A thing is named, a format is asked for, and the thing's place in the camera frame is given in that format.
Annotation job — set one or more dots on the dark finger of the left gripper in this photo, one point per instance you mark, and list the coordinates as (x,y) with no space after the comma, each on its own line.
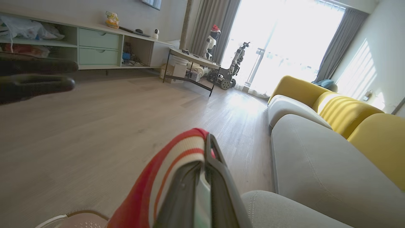
(47,86)
(31,65)

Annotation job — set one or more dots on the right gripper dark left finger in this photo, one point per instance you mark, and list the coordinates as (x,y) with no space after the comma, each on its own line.
(182,196)

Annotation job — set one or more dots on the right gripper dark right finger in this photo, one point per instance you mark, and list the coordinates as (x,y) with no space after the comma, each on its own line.
(223,196)

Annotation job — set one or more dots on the red and white striped garment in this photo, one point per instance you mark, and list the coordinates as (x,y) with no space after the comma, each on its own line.
(142,196)

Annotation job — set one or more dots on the black tracked robot with arm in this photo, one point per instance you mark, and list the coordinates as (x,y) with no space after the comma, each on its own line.
(227,77)

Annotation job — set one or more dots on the grey sofa seat cushion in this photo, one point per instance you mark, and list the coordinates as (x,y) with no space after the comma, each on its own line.
(284,212)
(322,171)
(291,109)

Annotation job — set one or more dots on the cream laundry basket brown rim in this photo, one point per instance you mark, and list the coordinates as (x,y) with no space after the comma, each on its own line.
(83,221)

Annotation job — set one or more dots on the red packet on shelf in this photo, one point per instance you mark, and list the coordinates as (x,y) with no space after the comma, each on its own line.
(25,50)

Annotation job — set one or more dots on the white plastic bag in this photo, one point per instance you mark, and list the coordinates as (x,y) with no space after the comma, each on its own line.
(22,29)

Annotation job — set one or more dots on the pale green cabinet drawer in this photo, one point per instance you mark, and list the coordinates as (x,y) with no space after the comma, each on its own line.
(98,56)
(98,38)

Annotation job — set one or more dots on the shelf clutter of small items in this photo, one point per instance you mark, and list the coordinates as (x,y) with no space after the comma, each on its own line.
(129,57)

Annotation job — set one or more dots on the yellow toy figure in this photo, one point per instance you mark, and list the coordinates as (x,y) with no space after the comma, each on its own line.
(112,20)

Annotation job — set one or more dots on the black remote control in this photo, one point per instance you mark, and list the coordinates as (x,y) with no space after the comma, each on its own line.
(131,31)

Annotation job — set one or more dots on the white and green TV cabinet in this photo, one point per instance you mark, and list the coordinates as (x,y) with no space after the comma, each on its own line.
(158,52)

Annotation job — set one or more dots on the cardboard box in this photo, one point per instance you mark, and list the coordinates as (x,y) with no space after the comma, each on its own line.
(172,72)

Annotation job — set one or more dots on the yellow sofa backrest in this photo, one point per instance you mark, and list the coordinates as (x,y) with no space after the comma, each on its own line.
(345,114)
(383,145)
(297,88)

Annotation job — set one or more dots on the white table black legs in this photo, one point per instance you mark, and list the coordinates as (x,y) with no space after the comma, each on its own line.
(197,59)

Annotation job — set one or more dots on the tan round pillar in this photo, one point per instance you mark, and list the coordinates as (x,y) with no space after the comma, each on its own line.
(186,25)

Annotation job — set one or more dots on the blue cushion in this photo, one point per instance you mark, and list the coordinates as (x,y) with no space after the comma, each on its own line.
(325,83)

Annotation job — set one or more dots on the white humanoid robot red hat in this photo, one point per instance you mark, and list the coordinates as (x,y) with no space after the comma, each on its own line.
(210,42)

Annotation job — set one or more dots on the white sheer curtain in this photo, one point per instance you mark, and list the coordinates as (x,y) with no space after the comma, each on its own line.
(284,38)

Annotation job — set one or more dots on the grey curtain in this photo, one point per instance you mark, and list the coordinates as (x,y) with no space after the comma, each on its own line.
(341,44)
(210,15)

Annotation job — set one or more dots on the white security camera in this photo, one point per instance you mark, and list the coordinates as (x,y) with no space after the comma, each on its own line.
(155,33)

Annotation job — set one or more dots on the wall mounted television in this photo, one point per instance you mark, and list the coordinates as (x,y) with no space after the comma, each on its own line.
(152,3)

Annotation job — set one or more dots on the white wall socket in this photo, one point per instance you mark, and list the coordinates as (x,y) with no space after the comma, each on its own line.
(367,96)

